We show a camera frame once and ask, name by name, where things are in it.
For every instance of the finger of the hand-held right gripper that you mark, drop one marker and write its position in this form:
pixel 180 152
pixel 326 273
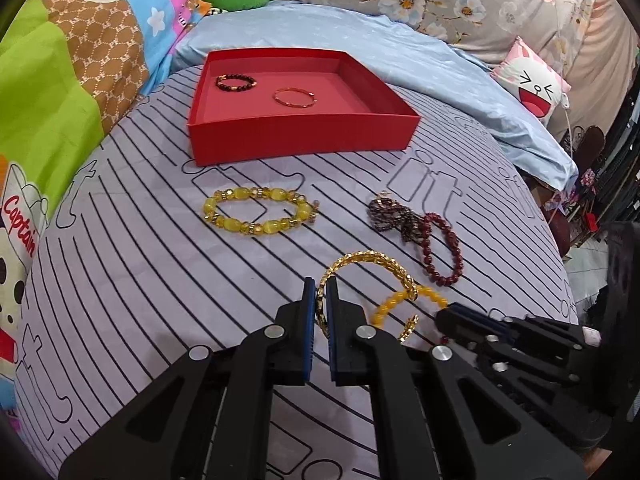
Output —
pixel 480 317
pixel 465 337

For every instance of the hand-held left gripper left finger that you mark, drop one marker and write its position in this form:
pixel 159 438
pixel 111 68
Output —
pixel 306 332

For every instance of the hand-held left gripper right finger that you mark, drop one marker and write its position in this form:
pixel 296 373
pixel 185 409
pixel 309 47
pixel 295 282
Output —
pixel 334 340

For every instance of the red cardboard box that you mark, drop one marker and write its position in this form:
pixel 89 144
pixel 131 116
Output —
pixel 300 135

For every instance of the dark metal chair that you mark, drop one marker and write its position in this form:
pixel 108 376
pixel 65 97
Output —
pixel 592 147

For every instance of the thin gold bangle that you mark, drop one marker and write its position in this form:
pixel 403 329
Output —
pixel 280 101

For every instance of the pink cartoon face pillow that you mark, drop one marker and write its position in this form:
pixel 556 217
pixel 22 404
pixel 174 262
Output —
pixel 530 90

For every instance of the light blue quilt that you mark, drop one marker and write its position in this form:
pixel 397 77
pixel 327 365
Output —
pixel 400 45

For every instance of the cartoon monkey blanket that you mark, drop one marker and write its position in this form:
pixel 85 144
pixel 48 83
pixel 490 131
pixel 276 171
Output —
pixel 50 110

